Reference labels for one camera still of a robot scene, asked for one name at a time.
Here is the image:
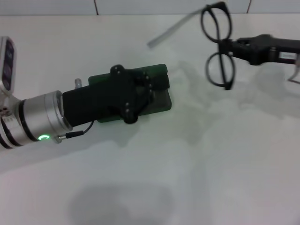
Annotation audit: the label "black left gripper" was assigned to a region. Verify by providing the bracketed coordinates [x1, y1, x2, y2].
[62, 64, 171, 129]

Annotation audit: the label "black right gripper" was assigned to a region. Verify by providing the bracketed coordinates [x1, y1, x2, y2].
[219, 34, 300, 66]

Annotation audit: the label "green glasses case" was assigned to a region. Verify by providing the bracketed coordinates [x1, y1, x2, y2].
[88, 63, 173, 124]

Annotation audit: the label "black round-frame glasses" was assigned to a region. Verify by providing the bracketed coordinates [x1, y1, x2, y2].
[147, 1, 236, 91]

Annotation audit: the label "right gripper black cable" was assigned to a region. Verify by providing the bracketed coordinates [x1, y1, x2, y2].
[288, 58, 300, 84]

